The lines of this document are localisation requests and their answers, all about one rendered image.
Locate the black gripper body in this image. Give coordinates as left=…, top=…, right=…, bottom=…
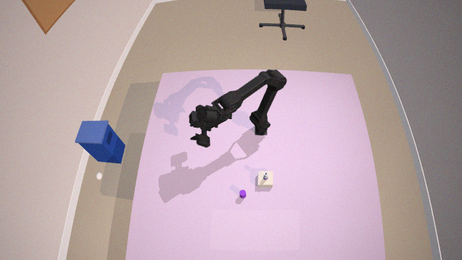
left=196, top=105, right=218, bottom=148

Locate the beige block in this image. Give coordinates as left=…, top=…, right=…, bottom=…
left=258, top=171, right=273, bottom=188

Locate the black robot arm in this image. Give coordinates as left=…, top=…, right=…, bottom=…
left=188, top=69, right=287, bottom=135

